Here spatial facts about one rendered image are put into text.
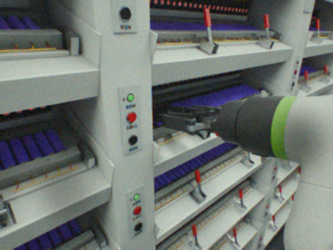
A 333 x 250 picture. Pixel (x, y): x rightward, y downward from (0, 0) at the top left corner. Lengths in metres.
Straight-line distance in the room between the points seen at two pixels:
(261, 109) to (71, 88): 0.27
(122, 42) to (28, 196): 0.28
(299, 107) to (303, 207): 0.12
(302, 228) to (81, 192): 0.32
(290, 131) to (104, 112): 0.26
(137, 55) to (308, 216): 0.31
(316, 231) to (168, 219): 0.41
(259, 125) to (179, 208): 0.39
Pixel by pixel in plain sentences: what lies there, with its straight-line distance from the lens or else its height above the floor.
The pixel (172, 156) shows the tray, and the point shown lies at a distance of 0.51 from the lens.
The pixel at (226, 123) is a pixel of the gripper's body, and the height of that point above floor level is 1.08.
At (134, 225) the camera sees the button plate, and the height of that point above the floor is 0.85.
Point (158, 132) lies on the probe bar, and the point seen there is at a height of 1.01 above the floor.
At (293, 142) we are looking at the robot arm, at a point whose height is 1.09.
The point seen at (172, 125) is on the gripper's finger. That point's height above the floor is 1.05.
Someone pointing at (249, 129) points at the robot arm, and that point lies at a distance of 0.35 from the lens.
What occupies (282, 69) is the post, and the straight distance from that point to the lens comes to 0.93.
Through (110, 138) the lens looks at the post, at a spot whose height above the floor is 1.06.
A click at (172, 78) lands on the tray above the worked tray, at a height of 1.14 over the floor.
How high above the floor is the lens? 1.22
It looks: 22 degrees down
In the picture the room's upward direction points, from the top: straight up
